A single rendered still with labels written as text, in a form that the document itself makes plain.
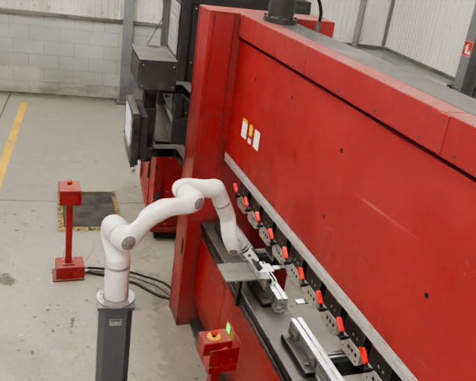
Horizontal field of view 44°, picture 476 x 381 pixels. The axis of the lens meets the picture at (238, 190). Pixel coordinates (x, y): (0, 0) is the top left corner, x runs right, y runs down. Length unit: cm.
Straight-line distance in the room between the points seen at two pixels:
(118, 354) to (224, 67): 183
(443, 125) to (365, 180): 51
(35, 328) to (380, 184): 295
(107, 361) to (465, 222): 196
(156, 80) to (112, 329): 162
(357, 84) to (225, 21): 147
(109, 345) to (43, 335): 140
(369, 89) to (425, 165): 44
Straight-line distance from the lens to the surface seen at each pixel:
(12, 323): 459
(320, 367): 288
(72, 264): 499
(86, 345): 435
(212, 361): 311
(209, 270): 398
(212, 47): 372
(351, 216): 248
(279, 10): 348
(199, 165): 393
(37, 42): 987
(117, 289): 295
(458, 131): 194
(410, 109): 213
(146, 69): 382
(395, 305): 227
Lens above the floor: 272
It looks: 23 degrees down
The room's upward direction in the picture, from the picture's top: 8 degrees clockwise
